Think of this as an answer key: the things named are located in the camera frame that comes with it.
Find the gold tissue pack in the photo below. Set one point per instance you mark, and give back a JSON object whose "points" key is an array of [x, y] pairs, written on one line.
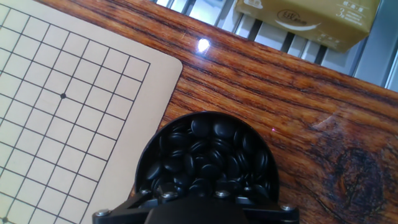
{"points": [[308, 21]]}

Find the beige go board mat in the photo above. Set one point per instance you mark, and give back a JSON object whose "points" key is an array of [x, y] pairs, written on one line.
{"points": [[62, 118]]}

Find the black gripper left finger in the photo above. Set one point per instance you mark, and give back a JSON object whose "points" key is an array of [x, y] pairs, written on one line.
{"points": [[124, 214]]}

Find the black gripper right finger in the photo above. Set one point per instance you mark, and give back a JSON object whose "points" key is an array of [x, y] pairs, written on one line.
{"points": [[273, 214]]}

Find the black bowl of black stones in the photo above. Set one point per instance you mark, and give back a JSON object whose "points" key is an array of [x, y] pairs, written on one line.
{"points": [[208, 152]]}

